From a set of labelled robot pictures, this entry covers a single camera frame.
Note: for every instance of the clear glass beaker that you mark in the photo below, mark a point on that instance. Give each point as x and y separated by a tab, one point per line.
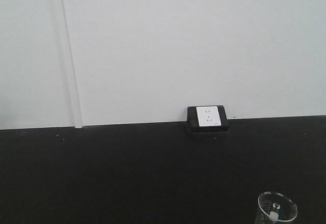
274	208

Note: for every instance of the white wall power socket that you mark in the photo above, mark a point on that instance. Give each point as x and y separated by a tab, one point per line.
207	119

